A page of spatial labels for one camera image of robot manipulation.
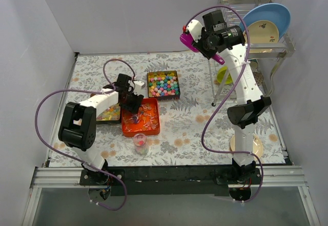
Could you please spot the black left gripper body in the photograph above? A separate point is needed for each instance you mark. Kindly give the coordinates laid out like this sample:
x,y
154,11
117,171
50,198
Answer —
x,y
134,103

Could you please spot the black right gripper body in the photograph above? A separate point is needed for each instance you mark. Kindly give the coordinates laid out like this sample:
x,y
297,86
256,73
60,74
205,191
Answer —
x,y
205,49

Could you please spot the tin of translucent star candies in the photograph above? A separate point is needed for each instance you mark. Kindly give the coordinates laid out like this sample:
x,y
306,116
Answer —
x,y
111,116

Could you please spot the purple plastic scoop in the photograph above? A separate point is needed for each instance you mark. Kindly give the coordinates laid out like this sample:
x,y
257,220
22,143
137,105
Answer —
x,y
187,40

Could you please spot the orange tray of lollipops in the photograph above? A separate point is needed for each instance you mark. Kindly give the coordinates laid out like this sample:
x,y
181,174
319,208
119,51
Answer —
x,y
145,121

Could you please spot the tin of opaque star candies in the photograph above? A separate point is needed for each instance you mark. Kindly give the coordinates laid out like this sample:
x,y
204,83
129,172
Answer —
x,y
163,85

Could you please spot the clear glass jar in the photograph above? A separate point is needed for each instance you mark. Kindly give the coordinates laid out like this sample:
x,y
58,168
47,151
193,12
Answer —
x,y
140,144

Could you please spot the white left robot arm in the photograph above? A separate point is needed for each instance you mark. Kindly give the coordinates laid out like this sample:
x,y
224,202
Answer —
x,y
78,124

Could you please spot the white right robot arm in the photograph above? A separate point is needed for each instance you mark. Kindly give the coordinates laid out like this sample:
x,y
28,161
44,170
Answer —
x,y
250,100

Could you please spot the green bowl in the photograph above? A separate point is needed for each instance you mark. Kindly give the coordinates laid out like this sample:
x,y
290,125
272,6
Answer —
x,y
220,76

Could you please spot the cream patterned plate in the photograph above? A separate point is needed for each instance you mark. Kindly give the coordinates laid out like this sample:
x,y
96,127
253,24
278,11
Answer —
x,y
263,31

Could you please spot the metal dish rack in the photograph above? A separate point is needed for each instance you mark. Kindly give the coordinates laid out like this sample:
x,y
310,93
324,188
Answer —
x,y
277,52

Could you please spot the floral table mat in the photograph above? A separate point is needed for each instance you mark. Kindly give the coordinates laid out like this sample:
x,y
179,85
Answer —
x,y
192,131

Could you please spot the blue plate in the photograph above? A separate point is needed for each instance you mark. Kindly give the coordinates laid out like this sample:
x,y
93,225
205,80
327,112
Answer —
x,y
274,12

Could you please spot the small cream plate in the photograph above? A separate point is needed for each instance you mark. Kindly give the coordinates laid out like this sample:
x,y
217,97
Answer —
x,y
257,145

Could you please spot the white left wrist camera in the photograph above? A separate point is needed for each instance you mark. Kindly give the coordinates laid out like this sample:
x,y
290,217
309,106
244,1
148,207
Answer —
x,y
139,87

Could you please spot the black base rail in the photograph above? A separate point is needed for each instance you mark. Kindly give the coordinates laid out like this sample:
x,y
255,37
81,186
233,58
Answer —
x,y
169,180

